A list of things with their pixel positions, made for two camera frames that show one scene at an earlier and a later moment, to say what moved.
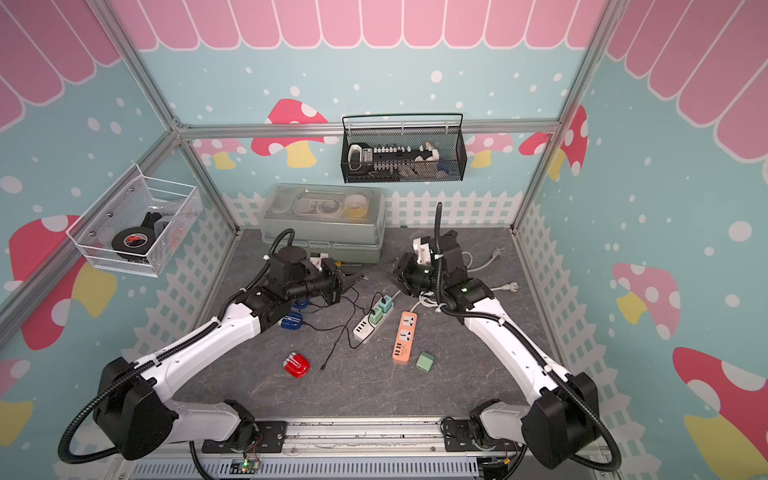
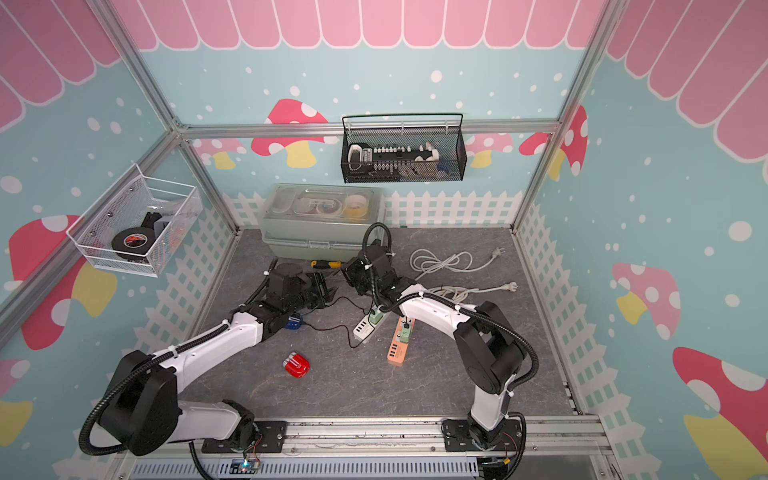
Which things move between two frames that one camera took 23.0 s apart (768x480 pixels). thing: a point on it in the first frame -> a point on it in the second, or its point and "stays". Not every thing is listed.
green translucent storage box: (346, 222) stays
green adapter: (377, 316) stays
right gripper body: (415, 278) -> (355, 274)
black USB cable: (334, 327) stays
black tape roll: (133, 239) stays
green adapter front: (425, 362) -> (405, 335)
